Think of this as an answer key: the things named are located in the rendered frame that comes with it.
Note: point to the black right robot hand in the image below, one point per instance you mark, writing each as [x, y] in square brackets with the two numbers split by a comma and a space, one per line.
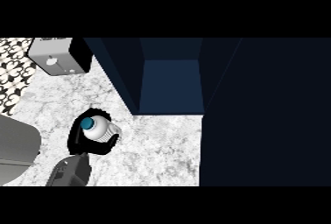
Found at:
[76, 143]

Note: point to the white bottle with teal cap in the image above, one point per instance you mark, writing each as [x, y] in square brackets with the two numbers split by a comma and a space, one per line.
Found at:
[100, 129]

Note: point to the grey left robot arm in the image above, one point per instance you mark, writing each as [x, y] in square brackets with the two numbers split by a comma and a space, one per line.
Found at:
[17, 140]

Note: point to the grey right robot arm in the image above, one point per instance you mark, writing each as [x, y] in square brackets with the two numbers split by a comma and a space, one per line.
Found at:
[69, 172]

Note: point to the dark blue open cabinet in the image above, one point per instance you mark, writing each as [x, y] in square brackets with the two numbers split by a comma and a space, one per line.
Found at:
[171, 84]

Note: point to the grey and black box appliance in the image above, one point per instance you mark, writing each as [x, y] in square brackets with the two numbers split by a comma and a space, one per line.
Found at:
[54, 57]

